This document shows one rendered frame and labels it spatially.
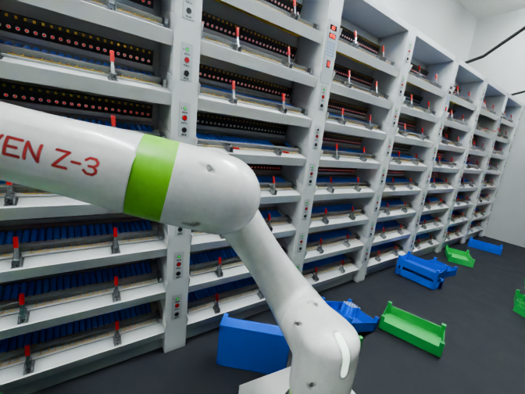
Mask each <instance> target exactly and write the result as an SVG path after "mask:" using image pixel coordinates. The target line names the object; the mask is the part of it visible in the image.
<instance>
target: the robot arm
mask: <svg viewBox="0 0 525 394"><path fill-rule="evenodd" d="M0 180H1V181H7V182H11V183H14V184H20V185H23V186H27V187H30V188H36V189H39V190H42V191H46V192H51V193H54V194H57V195H62V196H65V197H68V198H71V199H76V200H78V201H81V202H85V203H89V204H92V205H95V206H100V207H102V208H106V209H108V210H113V211H116V212H120V213H125V214H128V215H131V216H135V217H140V218H143V219H146V220H152V221H155V222H159V223H162V224H168V225H172V226H176V227H182V228H186V229H190V230H193V231H200V232H205V233H209V234H213V235H222V236H223V237H224V238H225V239H226V240H227V242H228V243H229V244H230V246H231V247H232V248H233V250H234V251H235V252H236V253H237V255H238V256H239V257H240V259H241V261H242V262H243V264H244V265H245V266H246V268H247V269H248V271H249V273H250V274H251V276H252V277H253V278H254V280H255V282H256V284H257V285H258V286H259V289H260V291H261V292H262V294H263V296H264V298H265V300H266V301H267V303H268V305H269V307H270V309H271V312H272V314H273V316H274V318H275V320H276V322H277V324H278V326H279V328H280V330H281V332H282V334H283V336H284V338H285V340H286V342H287V344H288V346H289V348H290V350H291V352H292V362H291V371H290V377H289V387H290V388H289V389H288V390H287V391H286V392H285V394H351V391H352V386H353V382H354V378H355V372H356V368H357V364H358V360H359V353H360V347H361V346H360V339H359V336H358V333H357V331H356V330H355V329H354V328H353V326H352V325H351V324H350V323H349V322H348V321H347V320H346V319H344V318H343V317H342V316H341V315H340V314H339V313H337V312H336V311H335V310H333V309H332V308H331V307H330V306H328V305H327V303H326V302H325V301H324V300H323V299H322V297H321V296H320V295H319V294H318V292H317V291H316V290H315V289H314V287H312V286H311V284H310V283H309V282H308V281H307V280H306V279H305V278H304V277H303V275H302V274H301V273H300V272H299V270H298V269H297V268H296V266H295V265H294V264H293V263H292V262H291V260H290V259H289V258H288V256H287V255H286V253H285V252H284V250H283V249H282V248H281V247H280V245H279V243H278V242H277V240H276V239H275V237H274V236H273V234H272V232H271V230H270V229H269V228H268V226H267V224H266V222H265V221H264V219H263V217H262V215H261V213H260V212H259V210H258V208H259V203H260V197H261V191H260V186H259V181H258V179H257V177H256V175H255V173H254V172H253V170H252V169H251V168H250V167H249V166H248V165H247V164H246V163H245V162H243V161H242V160H240V159H238V158H236V157H233V156H230V155H228V154H227V153H226V152H224V151H222V150H220V149H215V148H201V147H198V146H195V145H189V144H186V143H183V142H179V141H174V140H170V139H167V138H161V137H157V136H153V135H150V134H143V133H139V132H136V131H129V130H124V129H120V128H116V127H109V126H105V125H101V124H93V123H89V122H85V121H81V120H75V119H70V118H66V117H63V116H56V115H53V114H50V113H43V112H40V111H37V110H33V109H28V108H24V107H21V106H16V105H13V104H9V103H6V102H1V101H0Z"/></svg>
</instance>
